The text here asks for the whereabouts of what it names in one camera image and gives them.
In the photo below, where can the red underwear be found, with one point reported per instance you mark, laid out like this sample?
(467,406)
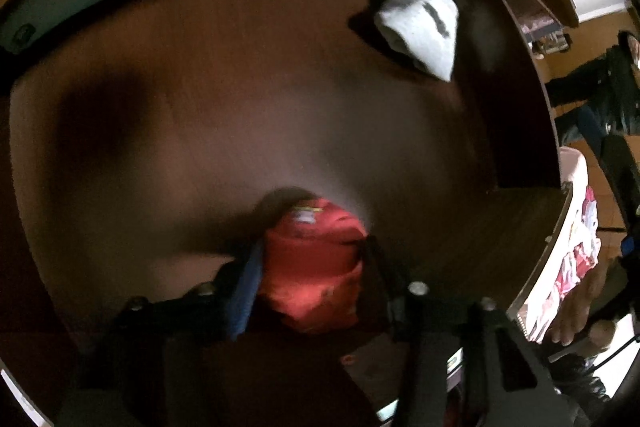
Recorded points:
(310,267)

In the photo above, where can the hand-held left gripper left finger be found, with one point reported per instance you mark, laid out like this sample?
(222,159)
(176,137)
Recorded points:
(246,289)

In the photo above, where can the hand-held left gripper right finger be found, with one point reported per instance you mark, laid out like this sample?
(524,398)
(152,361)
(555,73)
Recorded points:
(395,302)

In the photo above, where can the person's right hand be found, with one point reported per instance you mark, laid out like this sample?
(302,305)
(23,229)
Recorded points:
(577,307)

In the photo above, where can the pile of papers and clutter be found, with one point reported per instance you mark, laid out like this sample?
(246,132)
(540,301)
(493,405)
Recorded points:
(545,38)

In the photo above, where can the white laundry basket with clothes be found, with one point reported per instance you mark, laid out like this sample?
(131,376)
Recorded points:
(575,252)

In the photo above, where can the white folded cloth dark stripe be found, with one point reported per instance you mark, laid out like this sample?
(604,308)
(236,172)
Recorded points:
(420,27)

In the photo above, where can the dark bulky object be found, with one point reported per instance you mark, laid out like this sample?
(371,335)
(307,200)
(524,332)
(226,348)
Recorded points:
(600,92)

